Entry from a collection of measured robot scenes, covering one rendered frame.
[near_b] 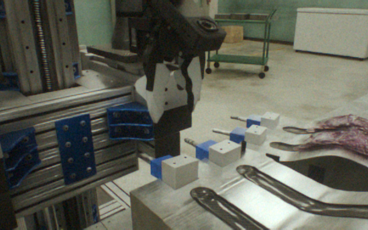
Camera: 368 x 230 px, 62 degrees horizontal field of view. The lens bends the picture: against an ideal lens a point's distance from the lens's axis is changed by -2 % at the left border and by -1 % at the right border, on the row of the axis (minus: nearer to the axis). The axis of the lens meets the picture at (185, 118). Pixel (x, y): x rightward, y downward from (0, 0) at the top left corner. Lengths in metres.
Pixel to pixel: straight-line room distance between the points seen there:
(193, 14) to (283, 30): 8.19
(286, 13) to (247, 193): 8.10
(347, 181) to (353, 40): 6.41
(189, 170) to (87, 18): 5.86
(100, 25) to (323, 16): 4.48
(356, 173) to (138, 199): 0.40
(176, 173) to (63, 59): 0.51
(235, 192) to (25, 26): 0.62
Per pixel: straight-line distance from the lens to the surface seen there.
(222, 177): 0.54
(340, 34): 7.10
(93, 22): 6.36
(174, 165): 0.50
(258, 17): 5.00
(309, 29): 7.33
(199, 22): 0.39
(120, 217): 0.61
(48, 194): 0.87
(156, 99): 0.44
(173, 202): 0.48
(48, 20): 0.89
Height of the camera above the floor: 1.18
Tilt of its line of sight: 22 degrees down
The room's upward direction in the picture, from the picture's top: straight up
